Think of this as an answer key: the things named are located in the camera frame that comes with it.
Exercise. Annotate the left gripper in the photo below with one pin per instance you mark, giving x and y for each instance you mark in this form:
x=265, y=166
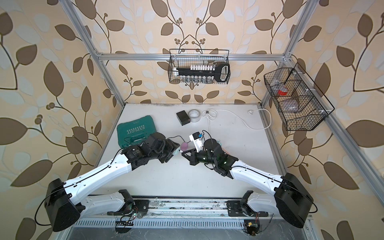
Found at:
x=169, y=143

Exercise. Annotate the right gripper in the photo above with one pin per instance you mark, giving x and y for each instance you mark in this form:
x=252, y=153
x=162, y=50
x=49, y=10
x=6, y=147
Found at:
x=192, y=158

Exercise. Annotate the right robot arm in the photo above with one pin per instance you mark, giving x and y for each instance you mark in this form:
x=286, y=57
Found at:
x=284, y=195

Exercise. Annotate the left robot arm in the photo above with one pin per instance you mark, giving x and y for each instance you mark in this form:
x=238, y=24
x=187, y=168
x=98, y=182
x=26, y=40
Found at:
x=67, y=202

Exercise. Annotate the green tool case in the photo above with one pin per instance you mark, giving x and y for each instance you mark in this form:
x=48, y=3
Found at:
x=135, y=132

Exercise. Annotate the black box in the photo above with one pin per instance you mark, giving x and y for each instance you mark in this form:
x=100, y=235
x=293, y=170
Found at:
x=183, y=118

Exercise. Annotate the clear tape roll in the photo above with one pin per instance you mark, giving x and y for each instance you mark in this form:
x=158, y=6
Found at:
x=194, y=115

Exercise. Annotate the black white tool set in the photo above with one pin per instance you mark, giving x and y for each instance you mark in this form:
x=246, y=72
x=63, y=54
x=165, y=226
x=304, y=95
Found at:
x=213, y=73

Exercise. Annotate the red white item in basket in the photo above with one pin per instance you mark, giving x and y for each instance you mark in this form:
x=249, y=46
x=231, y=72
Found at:
x=281, y=90

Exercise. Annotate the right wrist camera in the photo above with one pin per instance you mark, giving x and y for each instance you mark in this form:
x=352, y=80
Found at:
x=197, y=139

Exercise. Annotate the back wire basket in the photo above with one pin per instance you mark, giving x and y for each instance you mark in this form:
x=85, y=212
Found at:
x=186, y=57

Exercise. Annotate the wire basket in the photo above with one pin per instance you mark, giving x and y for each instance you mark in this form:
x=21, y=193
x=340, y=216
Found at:
x=306, y=105
x=186, y=57

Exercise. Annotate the right wire basket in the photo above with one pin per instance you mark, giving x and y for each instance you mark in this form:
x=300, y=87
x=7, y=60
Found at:
x=306, y=105

